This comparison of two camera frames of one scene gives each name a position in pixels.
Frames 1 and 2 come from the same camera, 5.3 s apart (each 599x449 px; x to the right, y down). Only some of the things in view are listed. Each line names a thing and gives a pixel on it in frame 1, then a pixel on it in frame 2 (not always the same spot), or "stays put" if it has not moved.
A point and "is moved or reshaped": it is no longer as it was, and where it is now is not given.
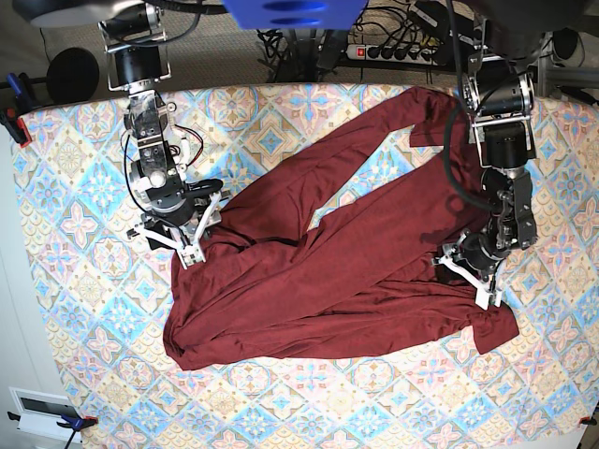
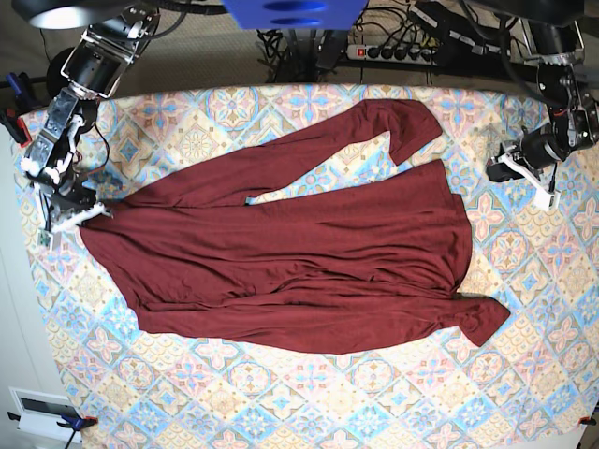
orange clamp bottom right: (588, 420) stays put
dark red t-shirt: (272, 289) is moved or reshaped
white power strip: (395, 53) stays put
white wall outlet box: (40, 412) stays put
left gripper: (175, 205) -> (70, 195)
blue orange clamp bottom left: (73, 423) stays put
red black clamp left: (15, 125) stays put
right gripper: (477, 255) -> (537, 149)
